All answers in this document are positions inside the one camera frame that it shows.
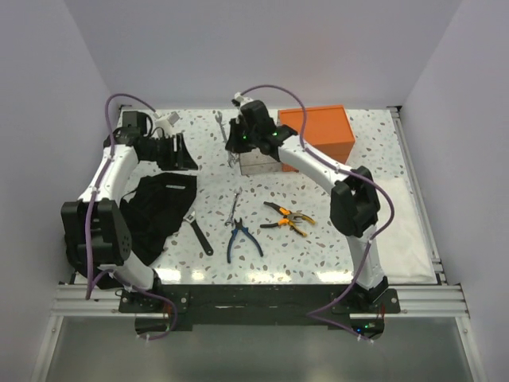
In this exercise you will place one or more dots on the white folded cloth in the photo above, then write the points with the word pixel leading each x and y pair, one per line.
pixel 402 249

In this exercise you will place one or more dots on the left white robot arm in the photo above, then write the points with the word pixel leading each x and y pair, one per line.
pixel 119 174

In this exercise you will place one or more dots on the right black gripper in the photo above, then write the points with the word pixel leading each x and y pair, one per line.
pixel 234 144

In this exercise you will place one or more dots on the orange storage box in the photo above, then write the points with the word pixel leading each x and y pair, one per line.
pixel 328 129

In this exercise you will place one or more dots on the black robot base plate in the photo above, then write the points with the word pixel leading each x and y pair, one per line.
pixel 193 305

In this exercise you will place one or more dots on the small silver open-end wrench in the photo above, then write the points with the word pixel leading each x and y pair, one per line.
pixel 230 220

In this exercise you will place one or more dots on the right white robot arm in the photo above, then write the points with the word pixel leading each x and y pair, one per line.
pixel 354 203

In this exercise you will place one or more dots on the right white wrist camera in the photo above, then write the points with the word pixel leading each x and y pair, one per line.
pixel 239 100

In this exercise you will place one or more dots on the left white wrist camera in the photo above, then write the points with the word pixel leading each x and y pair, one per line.
pixel 164 124

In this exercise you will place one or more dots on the orange-black combination pliers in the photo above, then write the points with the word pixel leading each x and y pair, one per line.
pixel 292 221

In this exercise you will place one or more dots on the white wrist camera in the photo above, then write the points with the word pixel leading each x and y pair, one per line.
pixel 239 100
pixel 164 124

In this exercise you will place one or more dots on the black drawstring fabric bag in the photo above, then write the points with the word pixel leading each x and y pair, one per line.
pixel 114 243

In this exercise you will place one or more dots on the black-handled adjustable wrench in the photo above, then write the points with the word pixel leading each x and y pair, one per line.
pixel 190 218

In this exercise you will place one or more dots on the large silver combination wrench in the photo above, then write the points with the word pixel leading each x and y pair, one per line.
pixel 231 158

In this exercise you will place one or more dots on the aluminium frame rail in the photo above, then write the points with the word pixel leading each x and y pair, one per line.
pixel 70 301

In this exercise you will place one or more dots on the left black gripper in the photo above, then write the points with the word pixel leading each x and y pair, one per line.
pixel 180 159

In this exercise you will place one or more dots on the orange-black long-nose pliers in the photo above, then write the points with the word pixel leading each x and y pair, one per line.
pixel 278 207

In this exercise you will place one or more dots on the clear acrylic drawer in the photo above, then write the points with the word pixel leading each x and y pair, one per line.
pixel 254 163

